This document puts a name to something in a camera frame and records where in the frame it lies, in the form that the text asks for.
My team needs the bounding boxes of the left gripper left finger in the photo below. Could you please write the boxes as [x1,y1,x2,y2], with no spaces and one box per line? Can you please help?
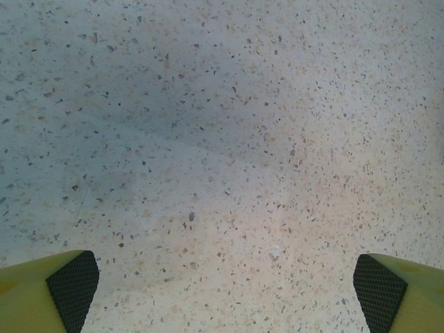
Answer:
[0,249,100,333]

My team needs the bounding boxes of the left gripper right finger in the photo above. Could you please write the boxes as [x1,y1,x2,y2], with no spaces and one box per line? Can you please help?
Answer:
[352,253,444,333]

